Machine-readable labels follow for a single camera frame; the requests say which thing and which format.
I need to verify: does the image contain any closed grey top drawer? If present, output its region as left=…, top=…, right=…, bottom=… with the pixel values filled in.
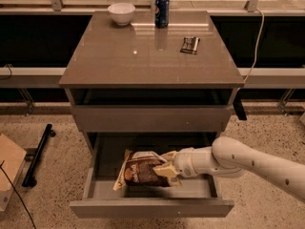
left=71, top=106, right=232, bottom=133

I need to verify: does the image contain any grey drawer cabinet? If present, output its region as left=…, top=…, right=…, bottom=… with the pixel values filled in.
left=59, top=10, right=244, bottom=148

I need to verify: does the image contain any open grey middle drawer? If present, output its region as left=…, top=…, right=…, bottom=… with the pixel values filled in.
left=70, top=133, right=234, bottom=219

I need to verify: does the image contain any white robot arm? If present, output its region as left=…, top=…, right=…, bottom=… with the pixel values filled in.
left=153, top=136, right=305, bottom=201

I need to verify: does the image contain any dark snack packet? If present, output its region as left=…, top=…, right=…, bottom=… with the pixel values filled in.
left=180, top=36, right=200, bottom=54

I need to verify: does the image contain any brown chip bag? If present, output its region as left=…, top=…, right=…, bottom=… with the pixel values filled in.
left=113, top=150, right=181, bottom=191

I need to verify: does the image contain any white bowl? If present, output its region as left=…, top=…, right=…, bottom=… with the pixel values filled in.
left=108, top=3, right=135, bottom=26

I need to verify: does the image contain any black cable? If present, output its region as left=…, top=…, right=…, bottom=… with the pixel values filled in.
left=0, top=159, right=38, bottom=229

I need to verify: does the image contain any black metal bar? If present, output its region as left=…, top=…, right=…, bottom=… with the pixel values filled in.
left=22, top=124, right=56, bottom=187

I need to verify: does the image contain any grey metal rail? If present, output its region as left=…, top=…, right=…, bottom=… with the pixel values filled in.
left=0, top=67, right=305, bottom=89

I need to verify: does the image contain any blue pepsi can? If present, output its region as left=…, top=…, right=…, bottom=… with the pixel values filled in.
left=154, top=0, right=170, bottom=28

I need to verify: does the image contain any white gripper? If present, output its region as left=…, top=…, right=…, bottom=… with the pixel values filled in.
left=153, top=148, right=194, bottom=177

